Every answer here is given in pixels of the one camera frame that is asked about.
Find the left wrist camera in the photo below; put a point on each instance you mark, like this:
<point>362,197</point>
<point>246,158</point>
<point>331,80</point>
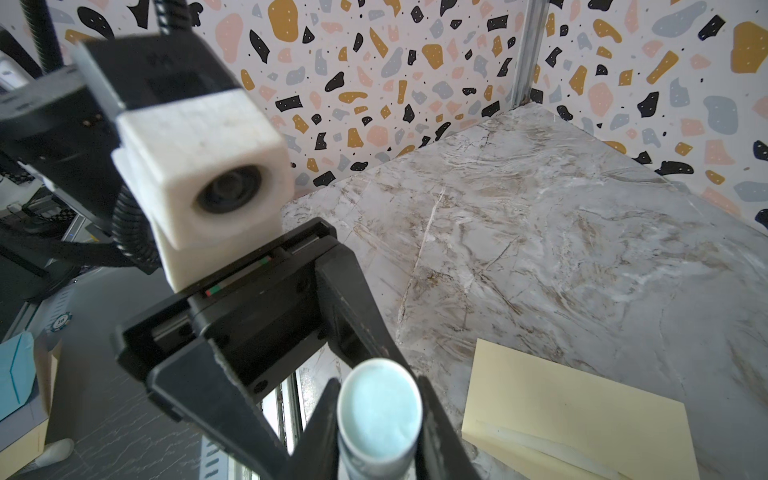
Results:
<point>206,166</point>

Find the cream envelope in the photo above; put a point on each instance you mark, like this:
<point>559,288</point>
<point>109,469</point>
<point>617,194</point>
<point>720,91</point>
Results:
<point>549,421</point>

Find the blue white glue stick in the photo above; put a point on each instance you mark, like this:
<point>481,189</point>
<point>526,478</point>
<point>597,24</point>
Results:
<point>379,419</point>

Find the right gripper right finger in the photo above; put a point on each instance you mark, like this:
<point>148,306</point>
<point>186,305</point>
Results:
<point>439,453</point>

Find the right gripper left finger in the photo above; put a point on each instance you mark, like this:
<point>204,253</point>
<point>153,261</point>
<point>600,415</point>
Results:
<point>316,456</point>

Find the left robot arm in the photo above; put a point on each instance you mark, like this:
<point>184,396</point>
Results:
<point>56,126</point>

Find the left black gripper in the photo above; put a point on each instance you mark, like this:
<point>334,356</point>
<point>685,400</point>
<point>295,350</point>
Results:
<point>263,313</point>

